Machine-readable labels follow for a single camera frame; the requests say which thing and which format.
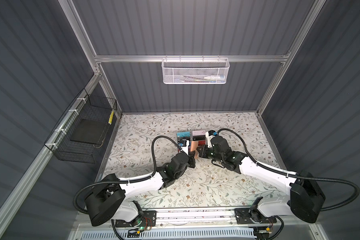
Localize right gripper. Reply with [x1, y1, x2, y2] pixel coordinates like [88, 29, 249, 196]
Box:
[196, 143, 224, 164]

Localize pink leather card wallet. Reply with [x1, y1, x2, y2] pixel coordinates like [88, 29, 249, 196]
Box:
[189, 141, 199, 160]

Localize clear acrylic card holder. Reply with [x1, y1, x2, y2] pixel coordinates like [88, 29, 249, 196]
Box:
[176, 131, 206, 149]

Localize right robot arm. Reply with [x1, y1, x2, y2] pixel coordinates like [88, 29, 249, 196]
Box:
[197, 136, 326, 224]

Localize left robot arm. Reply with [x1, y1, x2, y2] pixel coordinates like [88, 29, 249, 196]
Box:
[85, 151, 196, 227]

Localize black card right column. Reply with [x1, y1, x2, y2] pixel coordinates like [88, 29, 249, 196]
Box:
[193, 135, 206, 141]

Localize pink VIP card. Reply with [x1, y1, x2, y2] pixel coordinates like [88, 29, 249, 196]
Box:
[192, 130, 206, 136]

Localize teal VIP card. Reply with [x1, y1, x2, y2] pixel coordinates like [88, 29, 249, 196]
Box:
[177, 132, 191, 139]

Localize pens in white basket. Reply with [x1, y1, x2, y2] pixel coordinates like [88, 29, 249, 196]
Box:
[183, 75, 226, 83]

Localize yellow marker pen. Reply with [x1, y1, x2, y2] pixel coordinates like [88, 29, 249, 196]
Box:
[108, 110, 114, 125]

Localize black pad in basket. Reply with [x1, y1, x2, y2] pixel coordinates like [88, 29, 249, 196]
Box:
[70, 119, 109, 145]

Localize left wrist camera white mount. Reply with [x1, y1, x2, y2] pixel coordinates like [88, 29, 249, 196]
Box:
[179, 139, 190, 155]

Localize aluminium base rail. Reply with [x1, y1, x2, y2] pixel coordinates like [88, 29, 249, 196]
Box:
[74, 206, 314, 232]

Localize white wire mesh basket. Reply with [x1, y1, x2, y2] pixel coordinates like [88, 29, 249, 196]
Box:
[161, 58, 230, 85]

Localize black wire basket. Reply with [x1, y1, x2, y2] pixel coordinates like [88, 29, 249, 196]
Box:
[45, 91, 118, 164]

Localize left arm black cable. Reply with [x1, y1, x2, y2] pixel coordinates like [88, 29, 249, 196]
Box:
[72, 135, 184, 215]

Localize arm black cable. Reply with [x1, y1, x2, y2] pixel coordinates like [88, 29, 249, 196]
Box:
[217, 128, 360, 211]
[72, 135, 184, 215]

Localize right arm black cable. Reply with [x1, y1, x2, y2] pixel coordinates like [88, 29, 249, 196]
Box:
[217, 128, 360, 211]

